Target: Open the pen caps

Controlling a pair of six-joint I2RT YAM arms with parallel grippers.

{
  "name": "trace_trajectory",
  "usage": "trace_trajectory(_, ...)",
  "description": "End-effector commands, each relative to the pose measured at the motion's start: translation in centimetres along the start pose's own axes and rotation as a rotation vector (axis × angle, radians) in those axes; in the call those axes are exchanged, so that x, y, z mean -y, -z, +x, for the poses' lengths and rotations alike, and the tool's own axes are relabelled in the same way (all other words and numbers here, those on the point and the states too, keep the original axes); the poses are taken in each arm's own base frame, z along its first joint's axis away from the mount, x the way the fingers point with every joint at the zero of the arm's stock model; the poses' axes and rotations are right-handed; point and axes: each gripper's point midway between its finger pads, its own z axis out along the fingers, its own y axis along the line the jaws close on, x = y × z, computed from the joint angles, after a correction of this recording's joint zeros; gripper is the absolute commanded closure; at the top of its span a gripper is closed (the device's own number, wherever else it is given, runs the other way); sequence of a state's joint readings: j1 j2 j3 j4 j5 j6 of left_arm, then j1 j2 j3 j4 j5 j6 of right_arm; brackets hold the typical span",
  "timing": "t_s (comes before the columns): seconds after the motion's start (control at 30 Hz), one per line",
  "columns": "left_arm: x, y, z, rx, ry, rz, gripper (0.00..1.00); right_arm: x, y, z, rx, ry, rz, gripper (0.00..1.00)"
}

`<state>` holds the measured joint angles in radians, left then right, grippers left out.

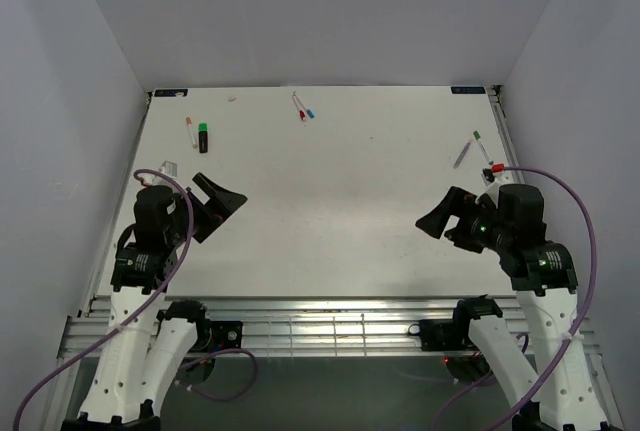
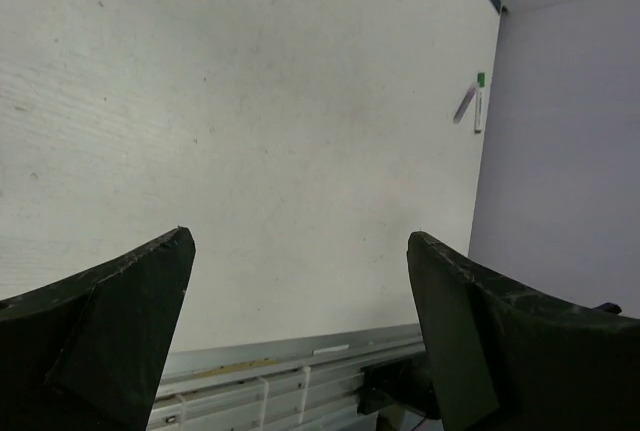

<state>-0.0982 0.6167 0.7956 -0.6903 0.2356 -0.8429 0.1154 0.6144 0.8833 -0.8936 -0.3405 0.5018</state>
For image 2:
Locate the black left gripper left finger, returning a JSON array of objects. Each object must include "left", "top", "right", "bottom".
[{"left": 1, "top": 227, "right": 194, "bottom": 430}]

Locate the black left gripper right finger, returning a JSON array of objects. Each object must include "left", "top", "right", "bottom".
[{"left": 407, "top": 232, "right": 639, "bottom": 430}]

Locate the purple highlighter pen body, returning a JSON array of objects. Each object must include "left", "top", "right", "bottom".
[{"left": 452, "top": 82, "right": 477, "bottom": 124}]

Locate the white marker green end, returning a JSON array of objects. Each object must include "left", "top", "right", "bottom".
[{"left": 474, "top": 72, "right": 486, "bottom": 134}]

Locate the aluminium rail frame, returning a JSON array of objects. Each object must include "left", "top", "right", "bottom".
[{"left": 147, "top": 324, "right": 424, "bottom": 430}]

